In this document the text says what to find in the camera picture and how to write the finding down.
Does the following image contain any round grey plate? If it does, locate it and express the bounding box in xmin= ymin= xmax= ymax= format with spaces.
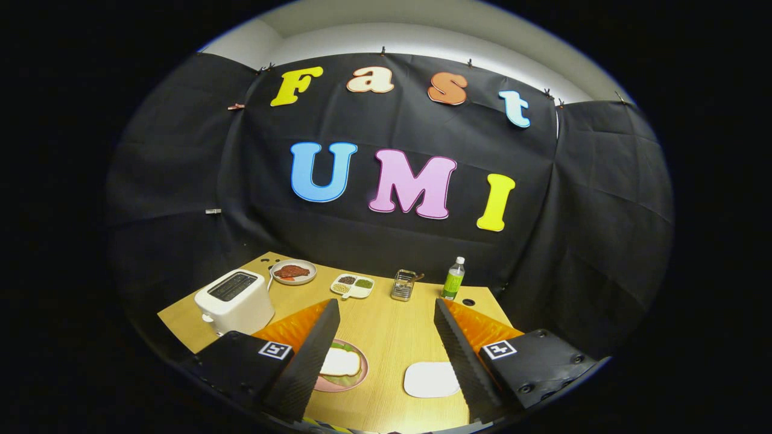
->
xmin=270 ymin=259 xmax=318 ymax=286

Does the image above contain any green label bottle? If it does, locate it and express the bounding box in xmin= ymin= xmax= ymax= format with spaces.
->
xmin=441 ymin=257 xmax=466 ymax=301

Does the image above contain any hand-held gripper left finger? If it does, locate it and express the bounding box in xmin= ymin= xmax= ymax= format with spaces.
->
xmin=181 ymin=298 xmax=341 ymax=423

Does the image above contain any metal wire rack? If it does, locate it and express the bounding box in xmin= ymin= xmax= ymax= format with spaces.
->
xmin=390 ymin=269 xmax=418 ymax=302

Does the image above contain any pink plate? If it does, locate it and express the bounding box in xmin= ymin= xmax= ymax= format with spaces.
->
xmin=314 ymin=338 xmax=369 ymax=393

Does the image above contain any white toaster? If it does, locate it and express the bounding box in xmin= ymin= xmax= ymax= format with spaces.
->
xmin=194 ymin=269 xmax=276 ymax=336

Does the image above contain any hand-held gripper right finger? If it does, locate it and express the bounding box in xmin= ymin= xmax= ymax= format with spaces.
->
xmin=433 ymin=298 xmax=611 ymax=426

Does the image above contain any black backdrop cloth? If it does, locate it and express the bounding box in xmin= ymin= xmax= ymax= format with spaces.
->
xmin=106 ymin=51 xmax=675 ymax=362

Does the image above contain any divided white bean dish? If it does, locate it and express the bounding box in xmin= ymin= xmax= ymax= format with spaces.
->
xmin=330 ymin=274 xmax=376 ymax=300

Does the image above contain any white plate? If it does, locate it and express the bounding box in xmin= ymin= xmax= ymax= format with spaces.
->
xmin=403 ymin=361 xmax=462 ymax=399

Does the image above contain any green lettuce leaf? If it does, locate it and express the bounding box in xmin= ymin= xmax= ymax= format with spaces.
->
xmin=323 ymin=341 xmax=366 ymax=388

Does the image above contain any toasted bread slice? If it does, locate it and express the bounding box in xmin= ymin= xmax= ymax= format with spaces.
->
xmin=320 ymin=348 xmax=362 ymax=377

